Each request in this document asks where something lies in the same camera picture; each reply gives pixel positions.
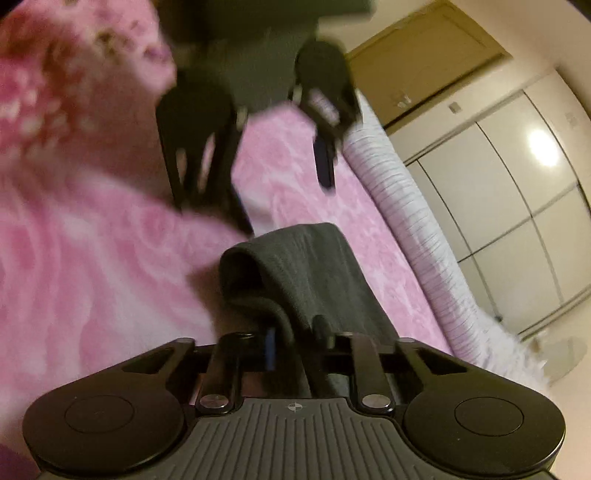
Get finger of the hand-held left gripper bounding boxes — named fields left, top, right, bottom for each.
left=295, top=99, right=363, bottom=191
left=159, top=113, right=256, bottom=236

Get wooden door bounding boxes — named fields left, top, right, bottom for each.
left=346, top=0, right=513, bottom=132

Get white wardrobe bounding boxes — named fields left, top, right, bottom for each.
left=404, top=69, right=591, bottom=335

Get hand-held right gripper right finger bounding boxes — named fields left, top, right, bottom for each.
left=311, top=315, right=468, bottom=413

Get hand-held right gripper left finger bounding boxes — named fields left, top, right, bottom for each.
left=119, top=325, right=279, bottom=415

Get round mirror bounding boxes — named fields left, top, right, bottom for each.
left=538, top=336, right=588, bottom=384

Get pink floral blanket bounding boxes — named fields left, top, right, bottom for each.
left=0, top=0, right=455, bottom=462

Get grey jeans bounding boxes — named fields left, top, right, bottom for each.
left=218, top=222, right=407, bottom=398

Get striped white duvet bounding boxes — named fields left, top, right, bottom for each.
left=344, top=92, right=555, bottom=388

